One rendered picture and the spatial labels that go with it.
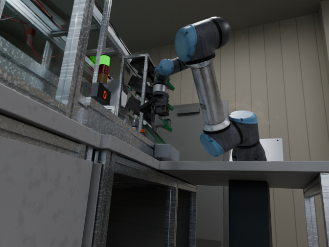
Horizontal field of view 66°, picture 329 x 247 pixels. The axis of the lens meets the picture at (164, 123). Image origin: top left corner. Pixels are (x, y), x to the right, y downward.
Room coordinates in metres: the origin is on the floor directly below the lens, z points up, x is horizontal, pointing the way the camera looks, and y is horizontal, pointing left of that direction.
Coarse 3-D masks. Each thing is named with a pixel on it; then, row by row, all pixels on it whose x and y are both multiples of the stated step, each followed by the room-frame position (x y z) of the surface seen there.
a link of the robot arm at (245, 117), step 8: (232, 112) 1.07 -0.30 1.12; (240, 112) 1.05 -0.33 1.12; (248, 112) 1.04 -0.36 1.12; (232, 120) 1.02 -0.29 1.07; (240, 120) 1.00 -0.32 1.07; (248, 120) 1.00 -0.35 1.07; (256, 120) 1.02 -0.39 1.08; (240, 128) 1.01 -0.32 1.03; (248, 128) 1.02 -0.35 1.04; (256, 128) 1.04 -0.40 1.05; (240, 136) 1.02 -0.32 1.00; (248, 136) 1.04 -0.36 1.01; (256, 136) 1.06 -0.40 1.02; (240, 144) 1.08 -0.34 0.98; (248, 144) 1.07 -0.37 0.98
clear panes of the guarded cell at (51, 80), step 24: (0, 0) 0.29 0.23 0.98; (24, 0) 0.32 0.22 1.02; (48, 0) 0.36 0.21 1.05; (72, 0) 0.42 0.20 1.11; (0, 24) 0.30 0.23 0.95; (24, 24) 0.33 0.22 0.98; (48, 24) 0.37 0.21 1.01; (72, 24) 0.43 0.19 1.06; (0, 48) 0.30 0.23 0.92; (24, 48) 0.34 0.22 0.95; (48, 48) 0.38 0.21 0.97; (24, 72) 0.35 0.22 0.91; (48, 72) 0.39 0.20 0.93
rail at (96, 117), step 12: (84, 108) 0.57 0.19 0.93; (96, 108) 0.59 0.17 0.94; (84, 120) 0.57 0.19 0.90; (96, 120) 0.60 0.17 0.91; (108, 120) 0.67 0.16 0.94; (120, 120) 0.73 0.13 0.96; (108, 132) 0.67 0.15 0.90; (120, 132) 0.74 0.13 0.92; (132, 132) 0.83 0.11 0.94; (132, 144) 0.84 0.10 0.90; (144, 144) 0.95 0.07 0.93
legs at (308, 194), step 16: (320, 176) 0.69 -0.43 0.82; (240, 192) 1.12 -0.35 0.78; (256, 192) 1.09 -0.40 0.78; (304, 192) 1.42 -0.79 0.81; (320, 192) 0.73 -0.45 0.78; (240, 208) 1.12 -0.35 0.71; (256, 208) 1.09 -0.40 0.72; (240, 224) 1.12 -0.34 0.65; (256, 224) 1.09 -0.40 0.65; (240, 240) 1.12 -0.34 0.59; (256, 240) 1.09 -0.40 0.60
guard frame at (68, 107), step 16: (80, 0) 0.44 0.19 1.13; (80, 16) 0.44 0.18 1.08; (80, 32) 0.44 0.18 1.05; (80, 48) 0.44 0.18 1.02; (80, 64) 0.45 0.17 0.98; (0, 80) 0.31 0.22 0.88; (16, 80) 0.32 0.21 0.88; (80, 80) 0.46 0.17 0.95; (32, 96) 0.36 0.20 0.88; (48, 96) 0.39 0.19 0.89; (64, 96) 0.44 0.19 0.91; (64, 112) 0.43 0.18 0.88
